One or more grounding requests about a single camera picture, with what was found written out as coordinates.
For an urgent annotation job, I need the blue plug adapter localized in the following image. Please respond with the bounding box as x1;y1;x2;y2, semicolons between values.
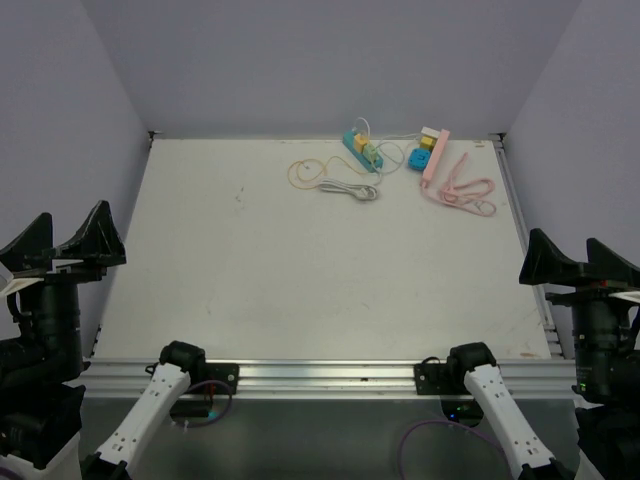
408;148;431;172

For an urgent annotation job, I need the teal power strip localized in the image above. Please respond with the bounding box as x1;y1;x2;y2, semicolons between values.
342;131;383;173

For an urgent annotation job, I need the white plug adapter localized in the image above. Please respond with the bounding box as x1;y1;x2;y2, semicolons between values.
421;127;441;139

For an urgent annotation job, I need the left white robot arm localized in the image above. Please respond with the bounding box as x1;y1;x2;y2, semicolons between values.
1;201;208;479

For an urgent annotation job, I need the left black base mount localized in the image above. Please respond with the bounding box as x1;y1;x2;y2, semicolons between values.
198;363;240;398

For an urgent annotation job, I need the pink power strip cord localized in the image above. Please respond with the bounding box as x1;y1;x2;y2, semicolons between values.
419;152;498;219

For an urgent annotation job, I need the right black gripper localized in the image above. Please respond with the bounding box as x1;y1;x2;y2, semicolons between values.
521;223;640;392

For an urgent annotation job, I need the pink power strip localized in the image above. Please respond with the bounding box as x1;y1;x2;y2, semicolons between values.
421;129;450;188

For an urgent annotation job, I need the yellow plug adapter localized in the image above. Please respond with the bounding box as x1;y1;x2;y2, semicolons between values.
419;135;437;151

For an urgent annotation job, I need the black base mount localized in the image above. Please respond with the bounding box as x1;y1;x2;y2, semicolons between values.
198;363;240;398
413;356;469;396

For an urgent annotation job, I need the green plug on teal strip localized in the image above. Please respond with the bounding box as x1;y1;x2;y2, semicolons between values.
362;143;378;163

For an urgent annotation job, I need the white thin cable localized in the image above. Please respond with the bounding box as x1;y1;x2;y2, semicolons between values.
352;117;421;176

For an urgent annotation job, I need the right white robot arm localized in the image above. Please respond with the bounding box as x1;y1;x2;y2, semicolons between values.
445;228;639;479

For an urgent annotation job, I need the yellow plug on teal strip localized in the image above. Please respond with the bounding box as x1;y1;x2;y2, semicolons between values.
353;134;369;153

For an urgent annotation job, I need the white power strip cord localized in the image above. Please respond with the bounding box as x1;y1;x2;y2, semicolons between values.
318;169;385;203

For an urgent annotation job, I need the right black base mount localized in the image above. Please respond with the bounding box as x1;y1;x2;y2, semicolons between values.
413;356;469;396

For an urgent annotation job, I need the yellow thin cable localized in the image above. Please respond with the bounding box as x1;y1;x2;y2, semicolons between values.
286;154;369;191

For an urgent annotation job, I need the aluminium front rail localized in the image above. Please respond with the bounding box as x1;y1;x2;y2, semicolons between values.
78;358;575;400

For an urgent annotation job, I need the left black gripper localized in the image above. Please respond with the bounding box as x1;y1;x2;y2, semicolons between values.
0;198;123;379

